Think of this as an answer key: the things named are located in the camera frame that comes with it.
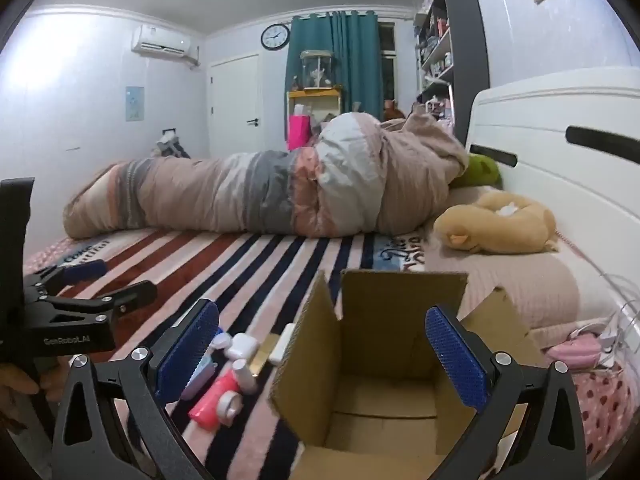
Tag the small gold box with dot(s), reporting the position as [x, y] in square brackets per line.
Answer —
[262, 355]

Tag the white air conditioner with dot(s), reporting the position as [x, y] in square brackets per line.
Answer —
[160, 42]

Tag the white tape roll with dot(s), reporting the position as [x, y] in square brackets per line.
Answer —
[223, 402]

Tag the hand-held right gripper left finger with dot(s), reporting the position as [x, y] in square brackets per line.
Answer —
[187, 355]

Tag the pink ribbed pillow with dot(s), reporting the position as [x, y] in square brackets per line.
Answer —
[525, 280]

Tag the black bookshelf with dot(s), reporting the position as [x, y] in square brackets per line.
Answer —
[470, 60]

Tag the tan plush toy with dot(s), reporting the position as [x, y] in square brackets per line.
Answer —
[500, 230]

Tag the small blue wall poster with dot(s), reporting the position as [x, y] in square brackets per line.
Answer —
[135, 104]

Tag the teal curtain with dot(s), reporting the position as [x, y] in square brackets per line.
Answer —
[350, 60]

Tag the yellow cabinet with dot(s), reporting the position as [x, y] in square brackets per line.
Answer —
[315, 94]

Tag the light blue plastic case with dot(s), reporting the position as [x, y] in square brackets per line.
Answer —
[200, 377]

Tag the white door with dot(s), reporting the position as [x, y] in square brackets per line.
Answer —
[235, 105]

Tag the pink plastic bottle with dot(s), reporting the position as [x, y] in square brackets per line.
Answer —
[212, 400]

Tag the white bed headboard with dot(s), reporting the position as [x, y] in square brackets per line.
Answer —
[550, 125]

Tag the person's left hand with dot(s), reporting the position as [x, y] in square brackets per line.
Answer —
[17, 382]

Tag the small white bottle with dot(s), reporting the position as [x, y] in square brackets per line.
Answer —
[244, 375]

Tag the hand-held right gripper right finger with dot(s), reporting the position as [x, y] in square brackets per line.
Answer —
[457, 360]

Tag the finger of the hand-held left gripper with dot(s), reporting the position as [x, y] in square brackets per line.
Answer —
[132, 295]
[85, 270]

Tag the green plush toy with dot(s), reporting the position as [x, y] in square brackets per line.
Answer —
[480, 172]

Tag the brown cardboard box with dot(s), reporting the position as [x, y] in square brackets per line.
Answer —
[390, 320]

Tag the pink gift bag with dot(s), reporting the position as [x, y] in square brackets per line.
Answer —
[299, 132]

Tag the window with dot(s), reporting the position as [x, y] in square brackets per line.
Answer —
[387, 75]

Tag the glass display case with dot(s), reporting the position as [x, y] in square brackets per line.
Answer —
[317, 70]

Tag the white bar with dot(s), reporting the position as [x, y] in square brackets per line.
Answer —
[281, 345]

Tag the striped plush blanket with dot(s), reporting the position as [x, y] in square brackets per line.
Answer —
[200, 270]

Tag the pink grey striped quilt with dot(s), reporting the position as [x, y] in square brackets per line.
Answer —
[225, 195]

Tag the pink polka dot cloth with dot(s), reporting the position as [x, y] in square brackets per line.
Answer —
[600, 400]

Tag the black wall clock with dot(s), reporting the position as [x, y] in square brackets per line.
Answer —
[275, 37]

